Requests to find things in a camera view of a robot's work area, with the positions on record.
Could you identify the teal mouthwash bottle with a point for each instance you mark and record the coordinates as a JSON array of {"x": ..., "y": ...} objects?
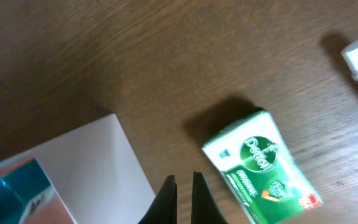
[{"x": 22, "y": 192}]

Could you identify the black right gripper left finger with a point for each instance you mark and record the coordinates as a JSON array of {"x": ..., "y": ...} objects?
[{"x": 163, "y": 209}]

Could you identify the white cardboard box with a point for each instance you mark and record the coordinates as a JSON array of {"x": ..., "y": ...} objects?
[{"x": 95, "y": 175}]

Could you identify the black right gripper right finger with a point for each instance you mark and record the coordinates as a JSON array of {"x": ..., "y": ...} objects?
[{"x": 204, "y": 209}]

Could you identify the green white soap bar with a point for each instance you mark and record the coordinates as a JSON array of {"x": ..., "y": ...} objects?
[{"x": 257, "y": 166}]

